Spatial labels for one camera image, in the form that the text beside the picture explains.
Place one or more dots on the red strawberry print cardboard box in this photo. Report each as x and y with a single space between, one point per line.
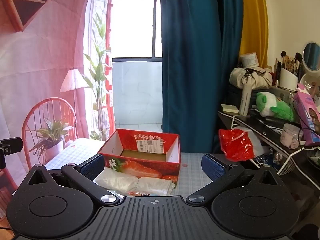
140 167

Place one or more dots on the pink printed wall backdrop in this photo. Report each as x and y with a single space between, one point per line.
37 55

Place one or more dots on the green and white plush toy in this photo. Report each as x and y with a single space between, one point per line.
270 105

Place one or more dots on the black framed window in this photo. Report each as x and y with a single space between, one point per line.
135 25

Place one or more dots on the yellow curtain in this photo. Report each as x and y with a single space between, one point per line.
252 17

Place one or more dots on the white spray bottle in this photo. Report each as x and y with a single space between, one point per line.
245 100

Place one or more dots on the pink carton box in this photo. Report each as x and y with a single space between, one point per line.
307 115

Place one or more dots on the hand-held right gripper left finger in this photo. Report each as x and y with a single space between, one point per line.
92 167

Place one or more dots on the black desk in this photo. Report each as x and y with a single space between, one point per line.
260 126

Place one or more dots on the paper roll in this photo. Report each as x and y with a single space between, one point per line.
248 60

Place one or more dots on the teal curtain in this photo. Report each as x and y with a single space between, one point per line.
195 55

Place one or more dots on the white mesh cloth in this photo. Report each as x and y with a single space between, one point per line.
117 180

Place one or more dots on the round mirror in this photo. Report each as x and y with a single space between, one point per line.
312 55

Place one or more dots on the yellow sticky note pad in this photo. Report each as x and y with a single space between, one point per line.
228 108

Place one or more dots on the beige cloth bag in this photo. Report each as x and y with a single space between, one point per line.
260 78

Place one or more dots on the clear jar of cotton pads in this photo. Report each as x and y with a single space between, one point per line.
290 135

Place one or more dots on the red plastic bag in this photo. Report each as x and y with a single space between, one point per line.
235 142

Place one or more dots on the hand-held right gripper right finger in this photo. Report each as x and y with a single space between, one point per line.
212 168

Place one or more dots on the white brush holder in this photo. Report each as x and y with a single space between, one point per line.
287 80

